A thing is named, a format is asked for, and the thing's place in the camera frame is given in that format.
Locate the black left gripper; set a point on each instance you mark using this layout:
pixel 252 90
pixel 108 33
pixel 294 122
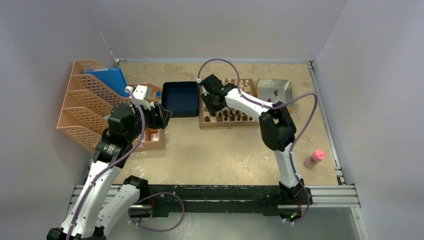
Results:
pixel 160 120

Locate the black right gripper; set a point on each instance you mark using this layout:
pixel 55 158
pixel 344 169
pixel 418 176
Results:
pixel 205 98

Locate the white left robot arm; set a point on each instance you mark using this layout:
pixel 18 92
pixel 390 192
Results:
pixel 127 123

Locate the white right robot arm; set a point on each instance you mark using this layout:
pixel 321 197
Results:
pixel 276 125

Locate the row of light chess pieces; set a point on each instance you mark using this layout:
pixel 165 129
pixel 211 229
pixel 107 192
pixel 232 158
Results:
pixel 245 84

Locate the wooden chess board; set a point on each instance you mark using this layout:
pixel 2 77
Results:
pixel 213 124

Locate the orange plastic basket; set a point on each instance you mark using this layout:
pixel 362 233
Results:
pixel 153 138

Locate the dark blue tin box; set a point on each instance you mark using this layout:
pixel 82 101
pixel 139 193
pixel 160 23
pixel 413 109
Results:
pixel 181 98

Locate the gold metal tin tray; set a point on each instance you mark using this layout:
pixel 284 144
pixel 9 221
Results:
pixel 266 87

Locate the blue folder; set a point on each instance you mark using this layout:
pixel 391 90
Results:
pixel 112 77

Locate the orange plastic file rack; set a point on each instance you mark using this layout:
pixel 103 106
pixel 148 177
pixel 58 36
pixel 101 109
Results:
pixel 86 103

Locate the pink capped bottle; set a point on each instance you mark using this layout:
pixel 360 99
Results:
pixel 316 157

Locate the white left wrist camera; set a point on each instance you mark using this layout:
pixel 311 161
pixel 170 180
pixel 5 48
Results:
pixel 140 94

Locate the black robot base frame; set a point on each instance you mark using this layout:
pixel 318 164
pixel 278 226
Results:
pixel 266 200

